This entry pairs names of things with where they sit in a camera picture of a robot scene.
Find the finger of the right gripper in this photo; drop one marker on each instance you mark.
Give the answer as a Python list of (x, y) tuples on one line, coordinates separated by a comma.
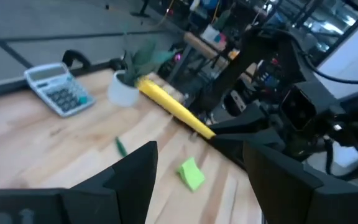
[(244, 121), (228, 144)]

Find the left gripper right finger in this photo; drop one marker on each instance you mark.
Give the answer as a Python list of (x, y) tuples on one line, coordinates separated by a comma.
[(291, 199)]

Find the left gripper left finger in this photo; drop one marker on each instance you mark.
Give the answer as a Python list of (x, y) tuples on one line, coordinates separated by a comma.
[(104, 202)]

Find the green sticky note pad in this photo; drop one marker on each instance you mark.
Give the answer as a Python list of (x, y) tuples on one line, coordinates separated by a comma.
[(192, 174)]

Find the green pen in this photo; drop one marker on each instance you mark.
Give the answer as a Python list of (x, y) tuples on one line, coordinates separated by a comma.
[(121, 147)]

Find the yellow highlighter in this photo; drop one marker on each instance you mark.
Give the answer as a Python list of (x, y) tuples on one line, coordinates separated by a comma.
[(172, 105)]

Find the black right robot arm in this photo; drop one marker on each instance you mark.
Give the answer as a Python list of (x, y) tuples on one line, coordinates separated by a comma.
[(250, 62)]

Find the wooden background workbench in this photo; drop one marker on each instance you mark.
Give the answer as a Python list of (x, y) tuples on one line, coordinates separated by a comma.
[(202, 46)]

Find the green plant in white pot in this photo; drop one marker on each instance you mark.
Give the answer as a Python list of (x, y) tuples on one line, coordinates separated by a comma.
[(123, 90)]

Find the grey desk calculator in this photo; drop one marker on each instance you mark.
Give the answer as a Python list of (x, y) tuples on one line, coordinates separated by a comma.
[(61, 90)]

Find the black table clamp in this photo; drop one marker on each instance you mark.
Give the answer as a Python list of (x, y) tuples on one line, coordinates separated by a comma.
[(73, 56)]

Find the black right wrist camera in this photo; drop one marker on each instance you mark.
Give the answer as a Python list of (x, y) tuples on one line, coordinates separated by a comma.
[(297, 109)]

